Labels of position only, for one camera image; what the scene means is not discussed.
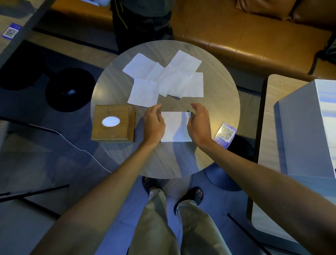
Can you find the person's left hand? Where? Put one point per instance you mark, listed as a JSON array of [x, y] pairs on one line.
[[152, 127]]

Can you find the person's right hand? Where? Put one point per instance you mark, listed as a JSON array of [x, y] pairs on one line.
[[200, 128]]

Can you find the person's right thumb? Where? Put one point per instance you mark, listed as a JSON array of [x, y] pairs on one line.
[[191, 122]]

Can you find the person's left thumb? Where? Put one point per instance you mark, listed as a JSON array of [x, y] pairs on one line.
[[161, 121]]

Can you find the white tissue sheet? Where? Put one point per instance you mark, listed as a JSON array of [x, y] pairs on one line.
[[175, 127]]

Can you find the person's right forearm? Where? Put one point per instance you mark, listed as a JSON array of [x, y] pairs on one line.
[[262, 189]]

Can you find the person's left forearm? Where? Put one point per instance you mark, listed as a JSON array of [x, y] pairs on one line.
[[105, 199]]

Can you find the blue code card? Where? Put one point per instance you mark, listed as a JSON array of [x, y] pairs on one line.
[[10, 31], [225, 134]]

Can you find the spread of white paper napkins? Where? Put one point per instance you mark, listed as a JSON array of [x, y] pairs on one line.
[[170, 78]]

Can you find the wooden tissue box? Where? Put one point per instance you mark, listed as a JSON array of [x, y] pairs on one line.
[[115, 131]]

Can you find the person's left black sandal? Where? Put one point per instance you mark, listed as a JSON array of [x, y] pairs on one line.
[[149, 184]]

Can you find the person's black sandal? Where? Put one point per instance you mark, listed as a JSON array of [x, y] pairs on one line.
[[193, 195], [149, 184]]

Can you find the grey round table base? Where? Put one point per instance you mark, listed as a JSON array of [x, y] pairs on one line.
[[221, 178]]

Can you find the person's right black sandal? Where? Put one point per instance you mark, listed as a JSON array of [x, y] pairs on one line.
[[193, 195]]

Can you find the rectangular wooden side table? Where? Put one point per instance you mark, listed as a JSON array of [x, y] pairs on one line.
[[269, 136]]

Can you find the black round table base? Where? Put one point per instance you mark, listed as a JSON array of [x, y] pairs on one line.
[[69, 89]]

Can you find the brown leather sofa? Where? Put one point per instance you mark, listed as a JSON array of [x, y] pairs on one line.
[[249, 39]]

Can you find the person's left leg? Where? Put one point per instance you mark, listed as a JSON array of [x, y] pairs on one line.
[[154, 228]]

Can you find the person's leg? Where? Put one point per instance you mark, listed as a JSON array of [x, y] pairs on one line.
[[154, 228], [199, 231]]

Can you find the person's right leg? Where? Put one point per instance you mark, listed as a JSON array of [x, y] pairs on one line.
[[199, 231]]

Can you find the grey white box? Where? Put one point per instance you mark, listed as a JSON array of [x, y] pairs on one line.
[[304, 131]]

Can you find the brown leather cushion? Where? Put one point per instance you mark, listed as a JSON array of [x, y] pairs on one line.
[[262, 8]]

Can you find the black metal floor bar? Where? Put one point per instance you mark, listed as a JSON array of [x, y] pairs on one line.
[[34, 193]]

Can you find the wooden table with dark edge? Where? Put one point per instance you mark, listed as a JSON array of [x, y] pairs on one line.
[[18, 23]]

